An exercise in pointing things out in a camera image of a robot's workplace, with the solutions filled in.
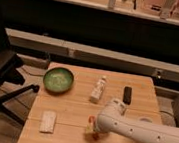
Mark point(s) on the red yellow pepper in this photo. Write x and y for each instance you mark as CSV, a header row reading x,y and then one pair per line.
x,y
90,128

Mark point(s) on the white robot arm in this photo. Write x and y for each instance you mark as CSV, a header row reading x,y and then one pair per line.
x,y
112,119

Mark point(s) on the white plastic bottle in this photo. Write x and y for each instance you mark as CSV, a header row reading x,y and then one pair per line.
x,y
98,90

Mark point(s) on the green round bowl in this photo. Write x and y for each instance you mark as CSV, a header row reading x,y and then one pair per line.
x,y
58,80

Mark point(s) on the black rectangular remote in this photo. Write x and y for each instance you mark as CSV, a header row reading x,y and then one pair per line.
x,y
127,95

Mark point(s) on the white folded cloth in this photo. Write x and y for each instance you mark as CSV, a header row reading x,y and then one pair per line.
x,y
48,122

